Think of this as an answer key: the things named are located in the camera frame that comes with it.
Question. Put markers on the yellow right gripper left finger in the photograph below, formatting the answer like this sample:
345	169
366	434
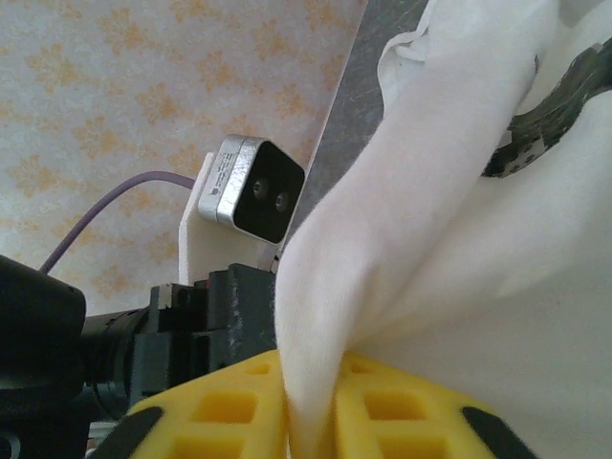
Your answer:
268	382

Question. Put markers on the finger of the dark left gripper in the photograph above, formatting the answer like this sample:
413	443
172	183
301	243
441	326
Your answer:
253	311

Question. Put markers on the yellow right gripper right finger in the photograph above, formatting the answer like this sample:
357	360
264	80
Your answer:
430	397

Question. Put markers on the white t-shirt with robot print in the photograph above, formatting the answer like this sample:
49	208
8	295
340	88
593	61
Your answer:
454	263

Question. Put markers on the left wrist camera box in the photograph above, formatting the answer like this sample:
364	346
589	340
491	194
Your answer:
272	191

